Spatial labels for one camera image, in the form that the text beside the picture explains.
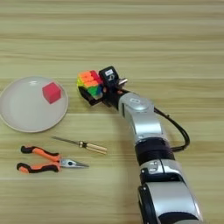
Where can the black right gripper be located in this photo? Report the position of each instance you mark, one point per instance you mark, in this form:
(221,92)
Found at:
(112,99)

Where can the red foam cube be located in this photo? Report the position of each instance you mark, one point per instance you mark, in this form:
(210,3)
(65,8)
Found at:
(52,93)

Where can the round white plate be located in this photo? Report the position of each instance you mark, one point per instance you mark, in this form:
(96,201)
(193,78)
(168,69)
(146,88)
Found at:
(26,112)

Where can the orange and black pliers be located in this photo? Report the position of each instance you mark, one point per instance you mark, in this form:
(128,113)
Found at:
(68,163)

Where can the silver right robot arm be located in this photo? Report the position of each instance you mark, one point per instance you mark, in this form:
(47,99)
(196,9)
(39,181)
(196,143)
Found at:
(145,119)

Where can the small black box white label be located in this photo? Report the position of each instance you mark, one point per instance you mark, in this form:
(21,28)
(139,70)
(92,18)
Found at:
(108,76)

